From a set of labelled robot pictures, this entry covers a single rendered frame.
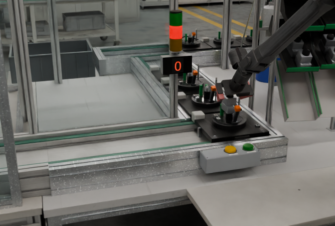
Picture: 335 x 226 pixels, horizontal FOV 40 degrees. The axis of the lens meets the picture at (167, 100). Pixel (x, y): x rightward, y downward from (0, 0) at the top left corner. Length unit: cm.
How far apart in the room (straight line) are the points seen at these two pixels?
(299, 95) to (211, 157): 52
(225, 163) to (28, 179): 68
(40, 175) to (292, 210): 84
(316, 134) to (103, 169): 99
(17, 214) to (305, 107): 116
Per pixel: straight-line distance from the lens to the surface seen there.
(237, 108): 179
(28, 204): 164
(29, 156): 182
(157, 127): 191
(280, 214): 156
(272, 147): 182
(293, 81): 200
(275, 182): 173
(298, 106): 196
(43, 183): 165
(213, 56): 309
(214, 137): 178
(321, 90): 205
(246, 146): 171
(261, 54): 163
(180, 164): 169
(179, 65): 185
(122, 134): 188
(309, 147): 202
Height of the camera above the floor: 171
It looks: 20 degrees down
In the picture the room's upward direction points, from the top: straight up
